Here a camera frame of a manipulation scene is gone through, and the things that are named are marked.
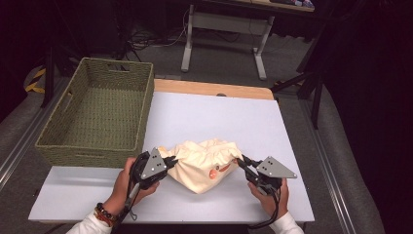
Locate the yellow and black floor tape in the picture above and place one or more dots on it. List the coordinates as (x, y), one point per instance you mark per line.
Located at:
(35, 81)

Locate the person's left hand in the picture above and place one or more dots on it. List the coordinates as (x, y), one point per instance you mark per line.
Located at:
(123, 188)

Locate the black metal stand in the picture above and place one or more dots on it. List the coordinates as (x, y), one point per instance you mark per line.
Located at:
(50, 78)

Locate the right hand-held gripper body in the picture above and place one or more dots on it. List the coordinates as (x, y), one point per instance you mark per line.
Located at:
(272, 172)

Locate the white table board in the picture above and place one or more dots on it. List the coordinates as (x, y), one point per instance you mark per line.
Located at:
(227, 123)

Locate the person's right hand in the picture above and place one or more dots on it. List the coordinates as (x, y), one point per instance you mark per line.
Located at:
(269, 201)

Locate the white-legged desk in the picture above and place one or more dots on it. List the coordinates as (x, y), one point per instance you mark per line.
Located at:
(227, 24)

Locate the black tripod stand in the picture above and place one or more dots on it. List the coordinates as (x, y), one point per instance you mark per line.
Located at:
(311, 81)

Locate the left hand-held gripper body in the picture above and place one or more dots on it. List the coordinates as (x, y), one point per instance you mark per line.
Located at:
(152, 167)

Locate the green woven basket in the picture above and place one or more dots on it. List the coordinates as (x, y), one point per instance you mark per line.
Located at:
(97, 117)

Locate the aluminium floor rail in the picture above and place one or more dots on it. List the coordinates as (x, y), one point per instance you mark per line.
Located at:
(29, 139)
(328, 169)

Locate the cream baby pants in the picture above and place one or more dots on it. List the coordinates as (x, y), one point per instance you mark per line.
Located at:
(198, 162)

